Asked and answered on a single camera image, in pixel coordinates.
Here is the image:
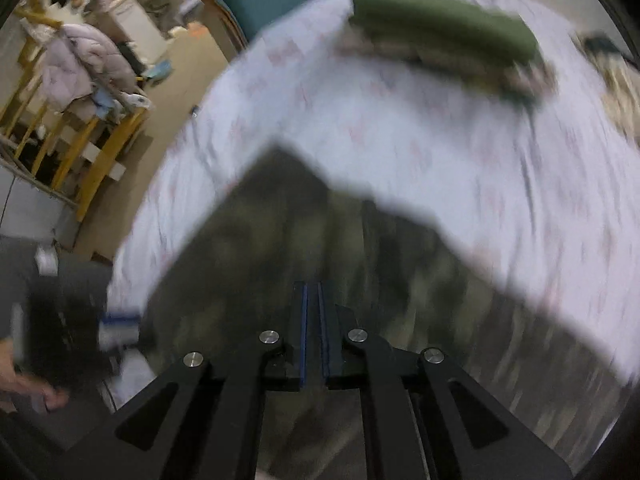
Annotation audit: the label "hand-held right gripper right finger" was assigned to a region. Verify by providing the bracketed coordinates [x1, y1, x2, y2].
[317, 281, 573, 480]

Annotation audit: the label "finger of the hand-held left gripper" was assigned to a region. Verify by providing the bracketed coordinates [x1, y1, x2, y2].
[99, 310, 143, 353]

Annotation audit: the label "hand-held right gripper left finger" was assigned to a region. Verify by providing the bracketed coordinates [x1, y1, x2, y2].
[65, 281, 311, 480]

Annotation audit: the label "camouflage pants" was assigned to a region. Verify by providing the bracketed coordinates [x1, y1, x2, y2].
[135, 145, 631, 480]

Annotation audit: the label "folded olive green pants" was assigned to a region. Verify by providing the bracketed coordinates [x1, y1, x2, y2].
[347, 0, 541, 68]

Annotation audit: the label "person's left hand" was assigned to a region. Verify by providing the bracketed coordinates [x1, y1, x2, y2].
[0, 339, 70, 413]

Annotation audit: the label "yellow wooden chair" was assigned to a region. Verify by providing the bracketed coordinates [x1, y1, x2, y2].
[0, 10, 151, 221]

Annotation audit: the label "blue cloth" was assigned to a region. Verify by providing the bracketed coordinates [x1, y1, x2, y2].
[92, 87, 151, 116]

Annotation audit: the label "pink puffer jacket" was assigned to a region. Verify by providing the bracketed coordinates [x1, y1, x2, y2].
[40, 22, 138, 111]

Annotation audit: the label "yellow bear-print duvet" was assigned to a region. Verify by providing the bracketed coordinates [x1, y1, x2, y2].
[575, 30, 640, 146]

